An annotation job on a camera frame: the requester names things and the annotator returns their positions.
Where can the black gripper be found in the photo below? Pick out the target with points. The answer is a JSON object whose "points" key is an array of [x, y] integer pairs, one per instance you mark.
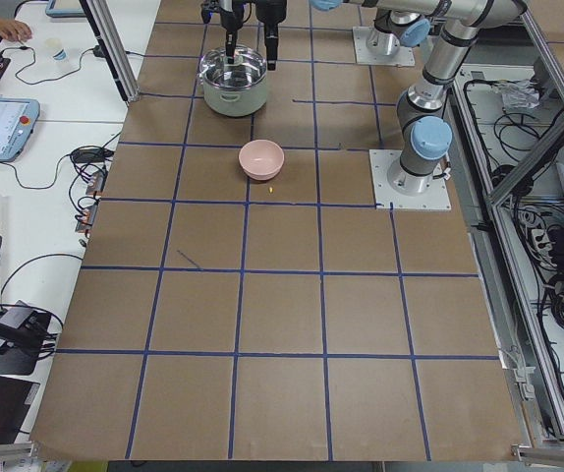
{"points": [[229, 15], [270, 13]]}

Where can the glass pot lid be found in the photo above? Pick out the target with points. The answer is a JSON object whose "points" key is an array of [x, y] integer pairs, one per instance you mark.
{"points": [[248, 69]]}

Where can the pale green steel pot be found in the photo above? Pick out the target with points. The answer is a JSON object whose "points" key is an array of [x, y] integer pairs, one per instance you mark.
{"points": [[236, 103]]}

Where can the person's hand at desk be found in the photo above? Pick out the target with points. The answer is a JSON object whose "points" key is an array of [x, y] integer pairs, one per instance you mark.
{"points": [[15, 31]]}

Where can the pink bowl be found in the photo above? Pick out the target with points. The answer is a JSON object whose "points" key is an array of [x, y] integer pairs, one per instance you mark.
{"points": [[261, 159]]}

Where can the white paper cup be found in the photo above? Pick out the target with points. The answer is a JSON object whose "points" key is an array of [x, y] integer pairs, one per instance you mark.
{"points": [[56, 51]]}

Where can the blue teach pendant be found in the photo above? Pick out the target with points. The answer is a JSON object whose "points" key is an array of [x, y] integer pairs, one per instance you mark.
{"points": [[64, 9], [17, 120]]}

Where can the black monitor stand base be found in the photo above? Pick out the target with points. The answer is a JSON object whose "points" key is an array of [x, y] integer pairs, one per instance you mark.
{"points": [[23, 332]]}

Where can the black laptop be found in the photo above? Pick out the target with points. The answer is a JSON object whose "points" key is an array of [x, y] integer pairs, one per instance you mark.
{"points": [[16, 398]]}

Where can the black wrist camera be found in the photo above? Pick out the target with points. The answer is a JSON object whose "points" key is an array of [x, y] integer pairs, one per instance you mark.
{"points": [[207, 9]]}

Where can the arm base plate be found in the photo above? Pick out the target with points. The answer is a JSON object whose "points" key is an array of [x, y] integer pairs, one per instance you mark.
{"points": [[394, 188], [374, 47]]}

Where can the aluminium frame post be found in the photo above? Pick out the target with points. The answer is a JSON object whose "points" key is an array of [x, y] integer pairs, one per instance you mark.
{"points": [[104, 29]]}

